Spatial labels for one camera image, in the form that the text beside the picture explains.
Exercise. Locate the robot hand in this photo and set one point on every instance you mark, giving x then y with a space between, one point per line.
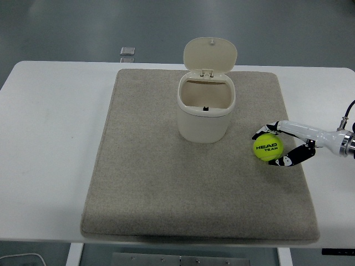
302 130

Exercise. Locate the yellow tennis ball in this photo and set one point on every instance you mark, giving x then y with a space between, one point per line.
267 148

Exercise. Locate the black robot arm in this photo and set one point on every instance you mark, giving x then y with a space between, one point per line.
350 145

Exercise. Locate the cream bin with flip lid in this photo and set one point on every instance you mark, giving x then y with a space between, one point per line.
203 124

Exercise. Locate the black table control panel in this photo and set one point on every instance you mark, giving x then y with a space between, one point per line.
338 251

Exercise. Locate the white table leg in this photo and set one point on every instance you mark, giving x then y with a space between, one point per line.
283 257
74 255

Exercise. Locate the beige fabric mat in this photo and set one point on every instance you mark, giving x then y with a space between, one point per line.
166 180

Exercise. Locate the grey metal plate with screws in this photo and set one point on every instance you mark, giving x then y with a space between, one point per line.
172 260

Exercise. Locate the silver floor plate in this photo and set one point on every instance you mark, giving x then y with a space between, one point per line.
127 60
127 50

